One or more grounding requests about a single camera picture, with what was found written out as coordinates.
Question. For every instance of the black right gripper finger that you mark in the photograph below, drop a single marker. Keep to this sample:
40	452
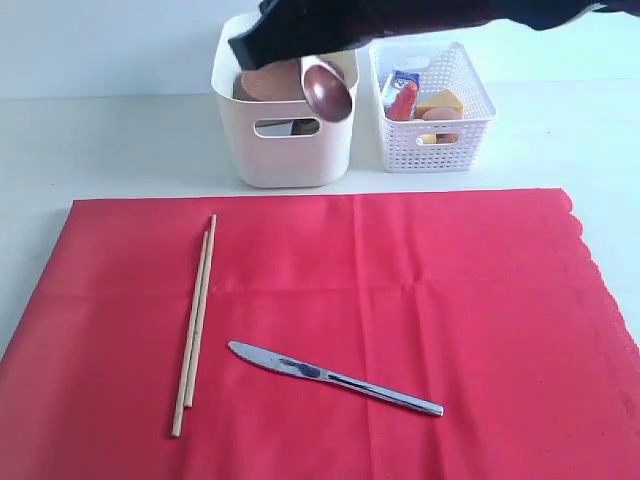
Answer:
277	38

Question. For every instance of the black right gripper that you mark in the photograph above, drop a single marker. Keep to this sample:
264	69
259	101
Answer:
364	21

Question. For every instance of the brown wooden plate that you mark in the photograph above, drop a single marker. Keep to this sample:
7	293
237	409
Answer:
279	81

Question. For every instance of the dark wooden spoon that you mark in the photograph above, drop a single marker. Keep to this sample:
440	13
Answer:
325	90

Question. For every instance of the blue white milk carton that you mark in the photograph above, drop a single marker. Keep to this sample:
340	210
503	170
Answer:
395	83

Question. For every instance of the red sausage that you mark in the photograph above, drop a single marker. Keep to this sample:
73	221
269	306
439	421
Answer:
403	105

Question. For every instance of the yellow cheese wedge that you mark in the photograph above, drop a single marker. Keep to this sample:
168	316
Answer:
443	99

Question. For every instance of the brown egg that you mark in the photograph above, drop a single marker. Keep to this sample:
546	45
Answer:
442	114

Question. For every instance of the yellow lemon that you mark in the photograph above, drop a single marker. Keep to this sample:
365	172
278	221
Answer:
427	138

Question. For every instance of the fried chicken nugget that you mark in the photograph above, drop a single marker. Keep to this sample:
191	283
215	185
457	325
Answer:
447	138

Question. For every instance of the short wooden chopstick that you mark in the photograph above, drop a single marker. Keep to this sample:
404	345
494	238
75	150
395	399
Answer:
196	323

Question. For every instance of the steel table knife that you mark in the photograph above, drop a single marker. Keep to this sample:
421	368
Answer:
286	365

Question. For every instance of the red cloth mat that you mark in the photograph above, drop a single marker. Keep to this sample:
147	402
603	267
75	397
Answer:
485	302

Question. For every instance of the long wooden chopstick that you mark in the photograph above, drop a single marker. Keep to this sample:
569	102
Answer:
179	407

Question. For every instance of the stainless steel cup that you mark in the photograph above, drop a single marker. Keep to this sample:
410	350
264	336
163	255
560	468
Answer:
274	127

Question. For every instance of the cream plastic bin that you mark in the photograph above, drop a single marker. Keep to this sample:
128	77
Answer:
316	153

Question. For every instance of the white lattice plastic basket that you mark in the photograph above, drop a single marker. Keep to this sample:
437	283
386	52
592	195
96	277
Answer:
441	65

